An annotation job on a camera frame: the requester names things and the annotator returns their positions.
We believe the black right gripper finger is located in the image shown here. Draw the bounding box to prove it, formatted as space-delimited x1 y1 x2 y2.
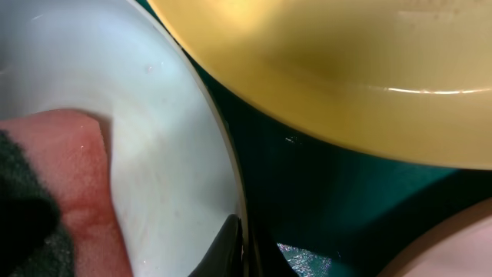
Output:
189 214 243 277

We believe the light blue plate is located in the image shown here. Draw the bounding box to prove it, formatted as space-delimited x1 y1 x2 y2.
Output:
1 0 244 276

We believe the pink green sponge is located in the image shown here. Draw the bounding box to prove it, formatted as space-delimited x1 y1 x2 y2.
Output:
1 109 132 276

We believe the yellow-green plate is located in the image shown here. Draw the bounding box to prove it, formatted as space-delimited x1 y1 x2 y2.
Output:
151 0 491 169

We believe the teal plastic tray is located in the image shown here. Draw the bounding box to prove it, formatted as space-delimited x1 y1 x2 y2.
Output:
134 0 492 277

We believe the white plate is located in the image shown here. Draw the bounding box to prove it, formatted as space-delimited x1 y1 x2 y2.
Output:
379 199 491 277

